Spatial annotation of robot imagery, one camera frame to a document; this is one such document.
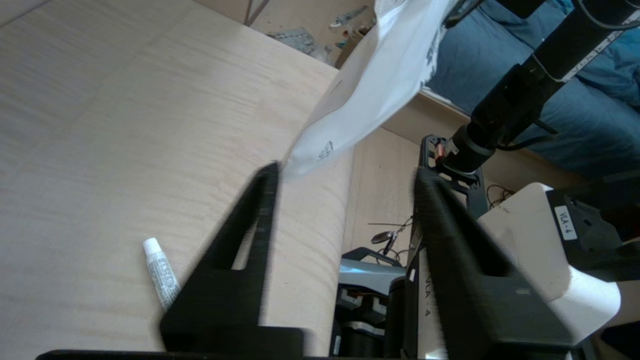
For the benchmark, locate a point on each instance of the crumpled grey patterned floor item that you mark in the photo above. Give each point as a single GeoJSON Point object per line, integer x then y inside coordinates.
{"type": "Point", "coordinates": [300, 42]}

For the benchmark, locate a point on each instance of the white robot base chassis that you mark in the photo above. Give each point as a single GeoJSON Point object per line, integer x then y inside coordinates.
{"type": "Point", "coordinates": [530, 225]}

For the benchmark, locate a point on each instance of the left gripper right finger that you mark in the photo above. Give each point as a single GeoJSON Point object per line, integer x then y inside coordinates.
{"type": "Point", "coordinates": [480, 310]}

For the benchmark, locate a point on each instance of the black silver robot torso frame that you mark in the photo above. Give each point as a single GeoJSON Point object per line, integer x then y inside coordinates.
{"type": "Point", "coordinates": [479, 200]}

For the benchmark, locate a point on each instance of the blue fabric furniture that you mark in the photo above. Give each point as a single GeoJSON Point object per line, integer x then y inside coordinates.
{"type": "Point", "coordinates": [575, 130]}

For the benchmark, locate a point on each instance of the white floral zipper pouch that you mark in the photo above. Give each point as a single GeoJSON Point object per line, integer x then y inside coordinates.
{"type": "Point", "coordinates": [370, 90]}

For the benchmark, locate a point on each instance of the brown cardboard box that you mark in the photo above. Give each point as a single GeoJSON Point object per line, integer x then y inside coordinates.
{"type": "Point", "coordinates": [350, 50]}

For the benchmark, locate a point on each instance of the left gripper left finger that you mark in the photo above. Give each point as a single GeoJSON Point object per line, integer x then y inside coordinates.
{"type": "Point", "coordinates": [210, 310]}

